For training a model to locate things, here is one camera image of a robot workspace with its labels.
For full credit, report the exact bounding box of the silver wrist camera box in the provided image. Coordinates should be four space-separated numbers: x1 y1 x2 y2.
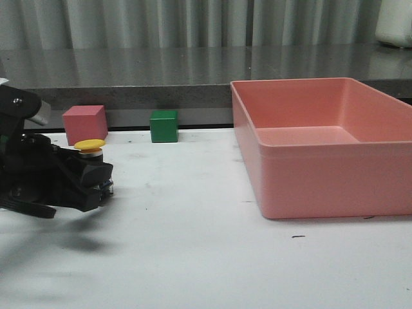
28 100 52 126

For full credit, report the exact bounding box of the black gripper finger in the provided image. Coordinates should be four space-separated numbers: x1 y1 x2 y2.
53 147 113 212

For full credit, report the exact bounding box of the pink plastic bin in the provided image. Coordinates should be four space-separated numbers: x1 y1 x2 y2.
230 78 411 219

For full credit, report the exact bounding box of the yellow push button switch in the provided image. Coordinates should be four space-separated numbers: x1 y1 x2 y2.
74 139 113 199

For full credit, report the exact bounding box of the white appliance on counter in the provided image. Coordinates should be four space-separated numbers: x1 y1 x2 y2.
375 0 411 48

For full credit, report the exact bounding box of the grey pleated curtain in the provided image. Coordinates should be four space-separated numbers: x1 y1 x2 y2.
1 1 380 50

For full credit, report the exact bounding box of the green cube block centre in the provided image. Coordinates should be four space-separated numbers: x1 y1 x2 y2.
150 110 178 143

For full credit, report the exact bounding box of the pink cube block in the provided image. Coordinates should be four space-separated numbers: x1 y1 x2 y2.
62 105 108 146

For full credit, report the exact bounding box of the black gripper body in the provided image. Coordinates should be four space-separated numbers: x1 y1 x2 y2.
1 134 70 219

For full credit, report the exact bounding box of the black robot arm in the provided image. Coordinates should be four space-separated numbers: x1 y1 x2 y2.
1 84 50 173

